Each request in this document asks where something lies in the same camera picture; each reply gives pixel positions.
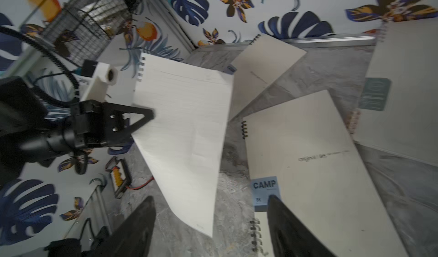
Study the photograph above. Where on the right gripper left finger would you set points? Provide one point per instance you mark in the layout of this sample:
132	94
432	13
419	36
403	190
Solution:
133	237

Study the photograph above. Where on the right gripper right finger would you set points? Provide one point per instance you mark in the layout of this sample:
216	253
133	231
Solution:
289	236

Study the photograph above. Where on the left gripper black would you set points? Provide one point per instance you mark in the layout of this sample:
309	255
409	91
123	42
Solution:
100	125

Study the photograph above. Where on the B5 spiral notebook blue label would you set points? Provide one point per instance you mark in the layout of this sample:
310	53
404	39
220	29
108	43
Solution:
301	152

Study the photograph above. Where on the large cream spiral notebook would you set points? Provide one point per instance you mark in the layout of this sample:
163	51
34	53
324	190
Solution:
260	64

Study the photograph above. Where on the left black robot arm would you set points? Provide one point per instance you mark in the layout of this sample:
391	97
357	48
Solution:
27	136

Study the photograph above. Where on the cream notebook green label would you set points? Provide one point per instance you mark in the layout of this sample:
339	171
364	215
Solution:
398	109

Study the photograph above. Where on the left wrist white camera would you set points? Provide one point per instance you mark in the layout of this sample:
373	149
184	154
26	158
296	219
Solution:
101	76

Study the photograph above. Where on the black wire basket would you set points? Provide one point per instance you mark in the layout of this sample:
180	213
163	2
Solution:
84	28

